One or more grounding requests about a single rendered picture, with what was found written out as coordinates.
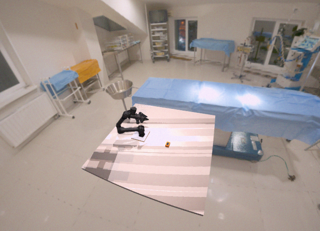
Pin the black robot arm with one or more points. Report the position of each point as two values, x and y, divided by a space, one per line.
129 114

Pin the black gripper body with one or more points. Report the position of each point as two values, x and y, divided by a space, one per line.
138 116

